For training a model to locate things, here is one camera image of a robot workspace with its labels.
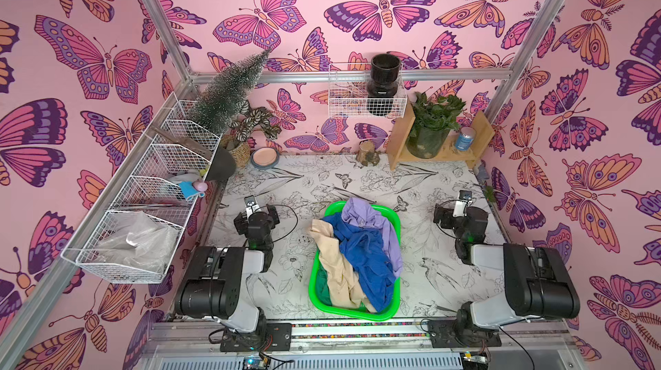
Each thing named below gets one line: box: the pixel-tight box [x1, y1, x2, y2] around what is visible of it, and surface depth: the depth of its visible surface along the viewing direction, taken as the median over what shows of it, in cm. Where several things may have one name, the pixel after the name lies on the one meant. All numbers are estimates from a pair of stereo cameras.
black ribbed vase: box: [366, 53, 402, 118], surface depth 83 cm
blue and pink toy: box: [179, 178, 209, 202], surface depth 69 cm
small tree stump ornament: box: [356, 139, 381, 167], surface depth 118 cm
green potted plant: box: [406, 91, 467, 160], surface depth 103 cm
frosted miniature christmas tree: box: [187, 48, 271, 136], surface depth 75 cm
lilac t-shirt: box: [341, 197, 403, 278], surface depth 89 cm
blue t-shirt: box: [321, 212, 396, 313], surface depth 78 cm
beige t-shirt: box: [308, 219, 377, 314], surface depth 78 cm
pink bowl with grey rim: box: [250, 146, 280, 170], surface depth 122 cm
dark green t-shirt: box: [315, 262, 333, 307], surface depth 77 cm
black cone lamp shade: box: [205, 146, 237, 181], surface depth 112 cm
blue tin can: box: [455, 126, 476, 152], surface depth 112 cm
